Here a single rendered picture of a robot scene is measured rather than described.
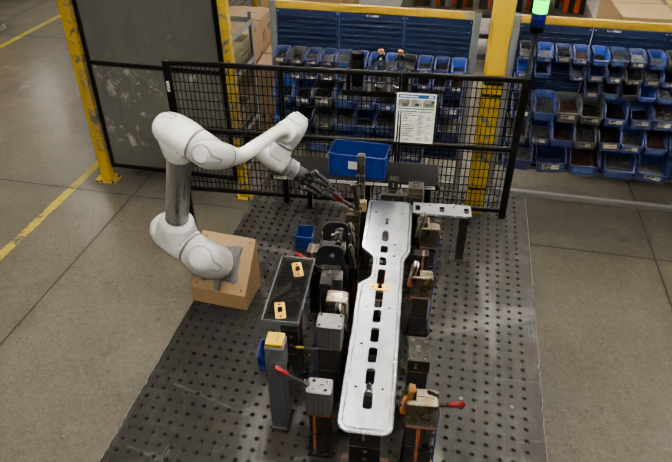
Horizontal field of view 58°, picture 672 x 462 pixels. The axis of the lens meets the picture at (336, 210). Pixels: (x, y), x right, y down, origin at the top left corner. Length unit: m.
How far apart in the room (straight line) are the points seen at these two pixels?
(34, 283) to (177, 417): 2.23
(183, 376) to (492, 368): 1.31
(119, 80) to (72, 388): 2.32
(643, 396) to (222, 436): 2.34
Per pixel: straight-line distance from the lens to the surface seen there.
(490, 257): 3.31
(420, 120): 3.27
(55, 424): 3.67
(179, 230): 2.73
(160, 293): 4.20
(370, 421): 2.14
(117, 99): 5.06
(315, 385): 2.15
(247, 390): 2.62
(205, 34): 4.49
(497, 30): 3.15
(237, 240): 2.92
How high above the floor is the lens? 2.72
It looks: 35 degrees down
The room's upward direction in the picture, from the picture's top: straight up
